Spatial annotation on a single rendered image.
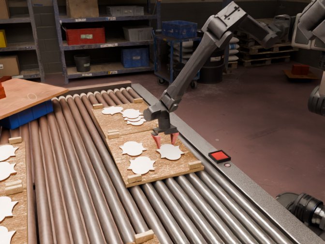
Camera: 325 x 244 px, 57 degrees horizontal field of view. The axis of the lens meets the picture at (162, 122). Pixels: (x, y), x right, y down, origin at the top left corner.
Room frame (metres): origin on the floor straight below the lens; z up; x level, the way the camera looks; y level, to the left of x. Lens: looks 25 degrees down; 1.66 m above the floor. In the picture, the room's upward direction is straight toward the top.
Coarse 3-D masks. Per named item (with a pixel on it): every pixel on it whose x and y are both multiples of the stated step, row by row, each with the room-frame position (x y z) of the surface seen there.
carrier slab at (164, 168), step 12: (144, 132) 1.41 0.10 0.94; (108, 144) 1.28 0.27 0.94; (120, 144) 1.28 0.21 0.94; (144, 144) 1.28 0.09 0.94; (156, 144) 1.28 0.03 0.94; (180, 144) 1.28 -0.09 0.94; (120, 156) 1.16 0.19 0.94; (156, 156) 1.16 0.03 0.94; (192, 156) 1.16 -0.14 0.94; (120, 168) 1.07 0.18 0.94; (156, 168) 1.07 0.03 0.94; (168, 168) 1.07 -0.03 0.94; (180, 168) 1.07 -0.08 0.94; (144, 180) 0.99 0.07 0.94; (156, 180) 1.00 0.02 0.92
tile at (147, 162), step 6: (144, 156) 1.15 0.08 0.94; (132, 162) 1.10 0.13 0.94; (138, 162) 1.10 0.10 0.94; (144, 162) 1.10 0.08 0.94; (150, 162) 1.10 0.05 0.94; (132, 168) 1.05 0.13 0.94; (138, 168) 1.05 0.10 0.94; (144, 168) 1.05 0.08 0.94; (150, 168) 1.05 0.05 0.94; (144, 174) 1.02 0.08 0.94
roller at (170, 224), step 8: (88, 96) 2.03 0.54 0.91; (96, 104) 1.84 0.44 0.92; (144, 184) 0.98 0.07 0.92; (152, 192) 0.93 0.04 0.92; (152, 200) 0.89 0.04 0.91; (160, 200) 0.88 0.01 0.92; (160, 208) 0.84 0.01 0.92; (160, 216) 0.81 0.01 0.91; (168, 216) 0.80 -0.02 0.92; (168, 224) 0.77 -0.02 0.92; (176, 224) 0.76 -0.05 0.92; (168, 232) 0.75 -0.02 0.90; (176, 232) 0.73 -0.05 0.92; (176, 240) 0.70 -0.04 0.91; (184, 240) 0.69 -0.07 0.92
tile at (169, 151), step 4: (164, 144) 1.25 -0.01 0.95; (168, 144) 1.25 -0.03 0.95; (160, 148) 1.22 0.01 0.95; (164, 148) 1.22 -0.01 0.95; (168, 148) 1.22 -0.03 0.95; (172, 148) 1.22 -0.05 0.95; (176, 148) 1.22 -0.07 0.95; (160, 152) 1.18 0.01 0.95; (164, 152) 1.18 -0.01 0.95; (168, 152) 1.18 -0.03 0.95; (172, 152) 1.18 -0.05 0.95; (176, 152) 1.18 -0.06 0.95; (180, 152) 1.18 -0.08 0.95; (164, 156) 1.15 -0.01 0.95; (168, 156) 1.15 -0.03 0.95; (172, 156) 1.15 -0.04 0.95; (176, 156) 1.15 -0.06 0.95; (180, 156) 1.15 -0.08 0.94; (172, 160) 1.12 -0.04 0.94; (176, 160) 1.13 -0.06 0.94
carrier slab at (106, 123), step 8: (128, 104) 1.80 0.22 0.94; (136, 104) 1.80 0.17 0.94; (144, 104) 1.80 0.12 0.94; (96, 112) 1.67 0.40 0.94; (96, 120) 1.58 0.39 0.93; (104, 120) 1.56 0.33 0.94; (112, 120) 1.56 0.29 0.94; (120, 120) 1.56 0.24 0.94; (104, 128) 1.45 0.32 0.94; (112, 128) 1.45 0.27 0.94; (120, 128) 1.45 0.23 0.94; (128, 128) 1.45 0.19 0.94; (136, 128) 1.45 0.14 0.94; (144, 128) 1.45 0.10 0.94; (104, 136) 1.38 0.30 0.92
